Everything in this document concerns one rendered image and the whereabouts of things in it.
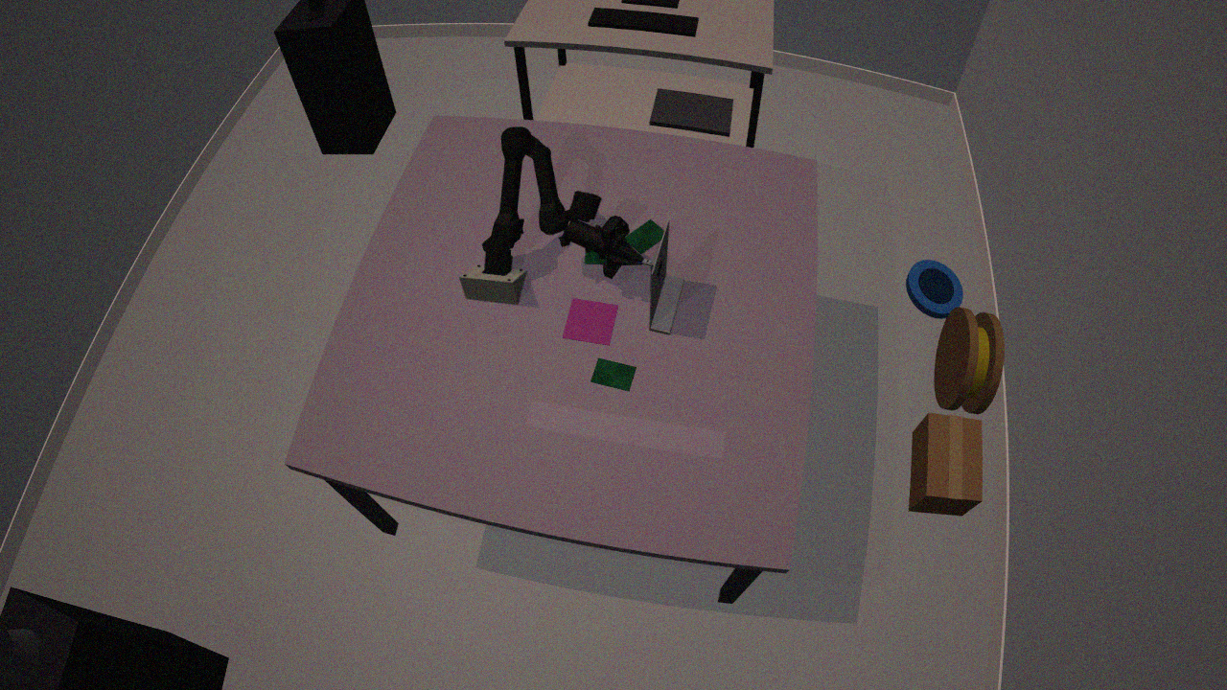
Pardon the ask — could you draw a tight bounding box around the magenta square marking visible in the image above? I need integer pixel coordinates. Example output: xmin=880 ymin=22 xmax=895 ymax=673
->
xmin=562 ymin=298 xmax=618 ymax=346

